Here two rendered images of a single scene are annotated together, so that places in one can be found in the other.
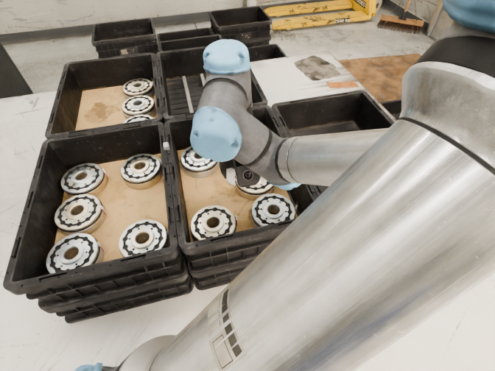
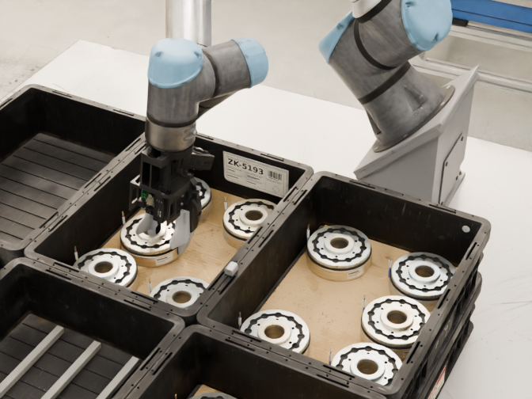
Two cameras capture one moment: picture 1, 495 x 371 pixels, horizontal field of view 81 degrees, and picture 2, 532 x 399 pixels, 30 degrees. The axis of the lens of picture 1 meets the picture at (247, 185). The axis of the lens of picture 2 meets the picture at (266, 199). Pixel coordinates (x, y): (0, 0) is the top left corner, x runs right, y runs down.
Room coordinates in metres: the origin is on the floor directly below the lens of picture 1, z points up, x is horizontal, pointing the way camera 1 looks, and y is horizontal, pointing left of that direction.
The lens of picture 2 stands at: (1.27, 0.97, 1.89)
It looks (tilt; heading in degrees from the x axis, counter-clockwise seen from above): 38 degrees down; 223
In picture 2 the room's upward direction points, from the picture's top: 1 degrees counter-clockwise
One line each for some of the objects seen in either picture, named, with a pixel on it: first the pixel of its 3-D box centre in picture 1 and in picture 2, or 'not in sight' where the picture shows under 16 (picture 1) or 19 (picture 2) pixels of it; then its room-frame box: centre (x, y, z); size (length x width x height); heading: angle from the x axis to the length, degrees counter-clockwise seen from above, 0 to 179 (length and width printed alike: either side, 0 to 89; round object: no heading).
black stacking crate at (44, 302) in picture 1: (110, 203); (349, 299); (0.40, 0.32, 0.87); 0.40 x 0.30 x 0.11; 15
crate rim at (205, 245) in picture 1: (234, 165); (176, 214); (0.48, 0.03, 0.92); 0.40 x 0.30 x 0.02; 15
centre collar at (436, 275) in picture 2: (71, 253); (424, 272); (0.28, 0.37, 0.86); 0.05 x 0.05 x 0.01
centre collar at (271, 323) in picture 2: (140, 165); (274, 332); (0.53, 0.28, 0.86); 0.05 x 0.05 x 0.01
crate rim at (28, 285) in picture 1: (102, 190); (351, 273); (0.40, 0.32, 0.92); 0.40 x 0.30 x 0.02; 15
